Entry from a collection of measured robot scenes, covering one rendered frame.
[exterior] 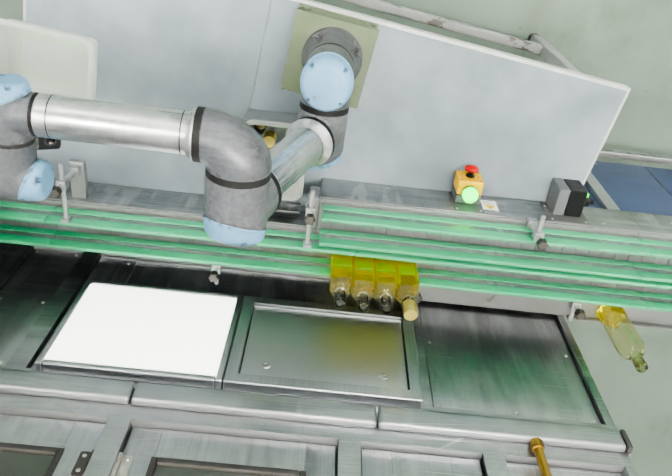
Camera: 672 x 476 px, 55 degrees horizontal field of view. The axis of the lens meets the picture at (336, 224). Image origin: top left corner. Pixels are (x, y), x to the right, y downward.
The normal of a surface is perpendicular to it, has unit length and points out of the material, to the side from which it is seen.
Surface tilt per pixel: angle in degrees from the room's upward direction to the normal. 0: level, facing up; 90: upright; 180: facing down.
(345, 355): 90
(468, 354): 90
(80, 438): 90
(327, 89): 7
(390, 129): 0
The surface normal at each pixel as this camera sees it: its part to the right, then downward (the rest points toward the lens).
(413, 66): -0.02, 0.48
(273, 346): 0.11, -0.86
